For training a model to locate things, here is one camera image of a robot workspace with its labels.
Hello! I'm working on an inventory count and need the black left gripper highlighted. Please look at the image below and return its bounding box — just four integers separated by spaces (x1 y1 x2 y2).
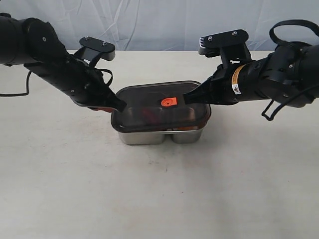
59 56 126 113

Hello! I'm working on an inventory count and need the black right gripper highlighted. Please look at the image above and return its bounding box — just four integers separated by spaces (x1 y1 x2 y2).
183 59 270 105

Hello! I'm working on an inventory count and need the red toy sausage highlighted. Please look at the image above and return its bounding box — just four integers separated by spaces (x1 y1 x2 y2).
141 107 162 124

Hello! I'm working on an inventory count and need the dark lid with orange seal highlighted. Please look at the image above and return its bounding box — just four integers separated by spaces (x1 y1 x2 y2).
111 81 210 132

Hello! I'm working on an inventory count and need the steel two-compartment lunch box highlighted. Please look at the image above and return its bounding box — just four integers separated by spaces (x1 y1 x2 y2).
113 109 212 145

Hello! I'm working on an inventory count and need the yellow toy cheese wedge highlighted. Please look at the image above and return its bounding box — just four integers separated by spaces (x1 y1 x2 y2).
172 126 198 131

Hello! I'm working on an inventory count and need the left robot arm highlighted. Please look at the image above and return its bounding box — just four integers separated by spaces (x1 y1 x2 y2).
0 12 127 112

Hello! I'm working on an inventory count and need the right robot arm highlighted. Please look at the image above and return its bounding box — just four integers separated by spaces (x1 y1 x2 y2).
183 42 319 108

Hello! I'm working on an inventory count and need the white backdrop cloth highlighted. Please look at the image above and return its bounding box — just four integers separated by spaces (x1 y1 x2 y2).
0 0 319 51

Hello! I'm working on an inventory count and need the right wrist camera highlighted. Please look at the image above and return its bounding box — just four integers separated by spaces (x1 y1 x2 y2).
198 29 252 68

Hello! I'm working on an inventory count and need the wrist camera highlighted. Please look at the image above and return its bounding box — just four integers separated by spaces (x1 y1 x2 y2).
198 29 252 68
74 36 115 68

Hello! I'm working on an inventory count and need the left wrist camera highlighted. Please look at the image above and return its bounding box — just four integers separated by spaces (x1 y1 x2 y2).
74 36 115 68

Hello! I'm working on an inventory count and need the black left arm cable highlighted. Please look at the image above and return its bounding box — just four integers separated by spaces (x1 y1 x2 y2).
0 71 32 97

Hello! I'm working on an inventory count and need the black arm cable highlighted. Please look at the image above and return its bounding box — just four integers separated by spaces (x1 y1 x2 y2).
0 71 32 97
261 19 319 121

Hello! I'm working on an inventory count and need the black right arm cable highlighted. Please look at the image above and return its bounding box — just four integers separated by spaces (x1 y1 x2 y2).
261 19 319 121

